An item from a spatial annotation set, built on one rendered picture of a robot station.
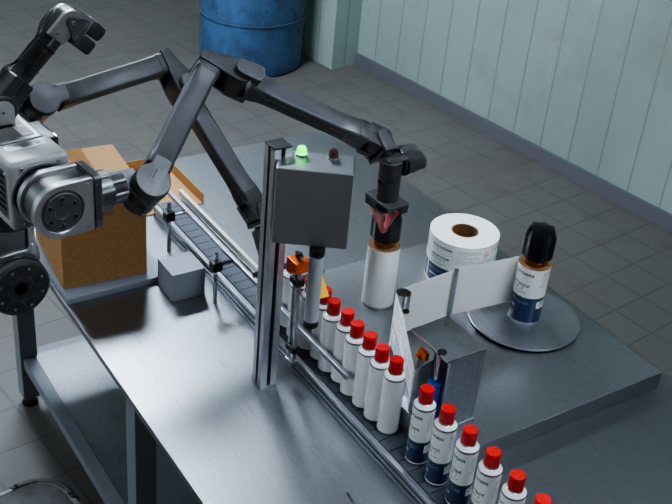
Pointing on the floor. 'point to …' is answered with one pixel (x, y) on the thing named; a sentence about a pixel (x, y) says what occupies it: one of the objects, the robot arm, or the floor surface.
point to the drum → (255, 31)
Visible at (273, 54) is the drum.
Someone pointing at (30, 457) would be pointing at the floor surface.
